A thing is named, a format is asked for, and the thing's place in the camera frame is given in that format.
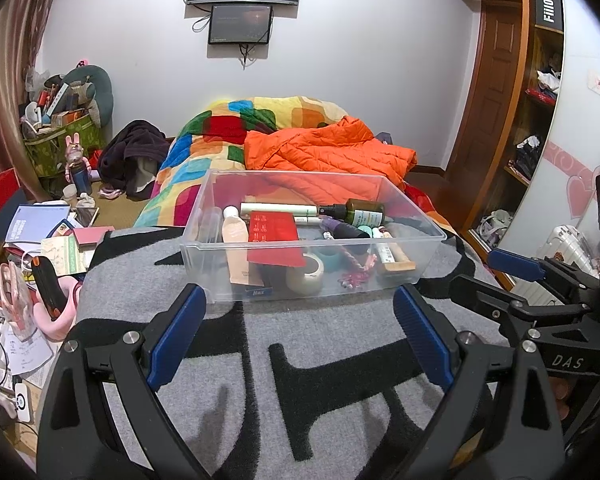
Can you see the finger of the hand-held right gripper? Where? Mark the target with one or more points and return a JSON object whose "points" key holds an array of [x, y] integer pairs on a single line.
{"points": [[480, 292], [512, 264]]}

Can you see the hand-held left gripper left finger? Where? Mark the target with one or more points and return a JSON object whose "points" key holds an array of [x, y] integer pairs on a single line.
{"points": [[177, 335]]}

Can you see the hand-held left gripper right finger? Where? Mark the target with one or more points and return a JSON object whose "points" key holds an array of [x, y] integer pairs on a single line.
{"points": [[422, 335]]}

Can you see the clear plastic storage bin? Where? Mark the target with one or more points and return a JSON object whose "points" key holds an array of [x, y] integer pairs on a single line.
{"points": [[205, 280]]}

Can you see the tan wooden item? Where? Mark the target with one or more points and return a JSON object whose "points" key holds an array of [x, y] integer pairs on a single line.
{"points": [[400, 264]]}

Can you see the white labelled tube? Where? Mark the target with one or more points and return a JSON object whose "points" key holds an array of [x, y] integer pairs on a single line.
{"points": [[385, 247]]}

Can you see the beige lotion bottle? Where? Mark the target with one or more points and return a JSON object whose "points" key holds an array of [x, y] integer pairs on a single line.
{"points": [[237, 245]]}

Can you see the teal tape roll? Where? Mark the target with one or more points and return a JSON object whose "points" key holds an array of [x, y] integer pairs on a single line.
{"points": [[325, 255]]}

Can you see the clear tape roll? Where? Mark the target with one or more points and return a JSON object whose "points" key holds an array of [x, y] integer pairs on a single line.
{"points": [[305, 275]]}

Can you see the dark green spray bottle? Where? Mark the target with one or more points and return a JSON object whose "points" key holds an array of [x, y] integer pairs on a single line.
{"points": [[362, 212]]}

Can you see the red envelope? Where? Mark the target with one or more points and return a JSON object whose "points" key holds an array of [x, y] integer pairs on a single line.
{"points": [[275, 237]]}

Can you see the small purple bottle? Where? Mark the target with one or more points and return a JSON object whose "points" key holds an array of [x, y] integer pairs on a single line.
{"points": [[330, 222]]}

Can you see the long cream tube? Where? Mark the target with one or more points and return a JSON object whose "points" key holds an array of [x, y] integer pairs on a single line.
{"points": [[275, 208]]}

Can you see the slim white tube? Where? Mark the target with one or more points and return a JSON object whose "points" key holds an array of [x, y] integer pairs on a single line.
{"points": [[306, 220]]}

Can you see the person's right hand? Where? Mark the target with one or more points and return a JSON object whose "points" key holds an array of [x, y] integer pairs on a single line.
{"points": [[562, 397]]}

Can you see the white plastic bags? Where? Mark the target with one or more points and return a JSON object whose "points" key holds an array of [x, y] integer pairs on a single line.
{"points": [[495, 222]]}

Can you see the white suitcase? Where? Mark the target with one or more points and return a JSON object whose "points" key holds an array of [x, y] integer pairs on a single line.
{"points": [[565, 245]]}

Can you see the pink holder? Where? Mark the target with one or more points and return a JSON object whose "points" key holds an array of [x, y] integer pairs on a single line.
{"points": [[62, 327]]}

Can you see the grey black patterned blanket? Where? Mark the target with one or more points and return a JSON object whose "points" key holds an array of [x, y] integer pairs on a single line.
{"points": [[305, 360]]}

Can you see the pink box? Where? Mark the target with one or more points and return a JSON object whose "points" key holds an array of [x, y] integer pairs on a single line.
{"points": [[90, 236]]}

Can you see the green white booklet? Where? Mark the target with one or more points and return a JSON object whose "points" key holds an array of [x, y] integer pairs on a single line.
{"points": [[70, 255]]}

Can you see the orange black handheld tool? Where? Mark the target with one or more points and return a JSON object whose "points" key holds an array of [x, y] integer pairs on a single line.
{"points": [[47, 282]]}

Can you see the white wardrobe door pink hearts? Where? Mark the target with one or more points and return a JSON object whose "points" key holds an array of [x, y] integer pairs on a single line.
{"points": [[580, 135]]}

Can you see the pile of white papers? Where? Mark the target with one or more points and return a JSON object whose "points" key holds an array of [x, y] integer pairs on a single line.
{"points": [[25, 352]]}

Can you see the wooden shelf unit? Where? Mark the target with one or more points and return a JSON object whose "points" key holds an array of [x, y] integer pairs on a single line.
{"points": [[535, 110]]}

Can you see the brown wooden door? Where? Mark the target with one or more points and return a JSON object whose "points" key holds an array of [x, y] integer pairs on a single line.
{"points": [[490, 100]]}

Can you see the pink framed case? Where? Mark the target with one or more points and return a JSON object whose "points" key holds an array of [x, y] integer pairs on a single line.
{"points": [[15, 295]]}

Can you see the white flat device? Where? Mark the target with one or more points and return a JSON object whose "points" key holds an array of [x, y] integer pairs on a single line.
{"points": [[24, 402]]}

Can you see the colourful patchwork blanket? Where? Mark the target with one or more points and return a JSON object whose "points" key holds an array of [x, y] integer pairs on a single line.
{"points": [[190, 160]]}

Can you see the white cup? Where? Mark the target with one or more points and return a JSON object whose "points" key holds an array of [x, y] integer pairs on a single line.
{"points": [[70, 194]]}

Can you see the blue notebook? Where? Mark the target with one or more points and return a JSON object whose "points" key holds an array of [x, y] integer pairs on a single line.
{"points": [[32, 222]]}

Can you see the dark clothes pile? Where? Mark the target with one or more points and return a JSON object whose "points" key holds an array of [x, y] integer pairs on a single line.
{"points": [[130, 150]]}

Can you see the pink bunny toy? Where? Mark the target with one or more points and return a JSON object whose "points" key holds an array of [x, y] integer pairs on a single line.
{"points": [[77, 160]]}

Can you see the orange down jacket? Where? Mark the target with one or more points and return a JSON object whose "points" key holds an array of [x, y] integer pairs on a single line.
{"points": [[320, 152]]}

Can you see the green fabric bag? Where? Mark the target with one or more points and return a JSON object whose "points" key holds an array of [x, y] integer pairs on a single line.
{"points": [[60, 150]]}

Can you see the black box white print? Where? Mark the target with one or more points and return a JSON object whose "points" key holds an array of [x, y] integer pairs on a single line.
{"points": [[549, 5]]}

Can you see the brown curtain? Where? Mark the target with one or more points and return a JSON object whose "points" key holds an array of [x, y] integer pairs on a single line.
{"points": [[10, 85]]}

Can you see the small wall monitor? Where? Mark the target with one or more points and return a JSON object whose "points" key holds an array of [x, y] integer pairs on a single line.
{"points": [[240, 24]]}

